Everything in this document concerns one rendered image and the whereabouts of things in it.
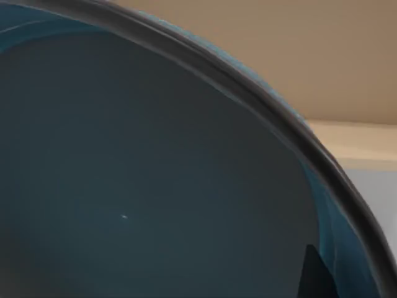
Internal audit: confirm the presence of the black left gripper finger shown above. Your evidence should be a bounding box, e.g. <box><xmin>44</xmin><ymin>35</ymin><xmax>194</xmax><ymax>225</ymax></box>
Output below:
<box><xmin>297</xmin><ymin>244</ymin><xmax>338</xmax><ymax>298</ymax></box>

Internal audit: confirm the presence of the dark blue bowl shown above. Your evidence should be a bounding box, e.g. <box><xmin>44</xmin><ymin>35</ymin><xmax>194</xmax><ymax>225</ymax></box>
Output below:
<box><xmin>0</xmin><ymin>0</ymin><xmax>397</xmax><ymax>298</ymax></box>

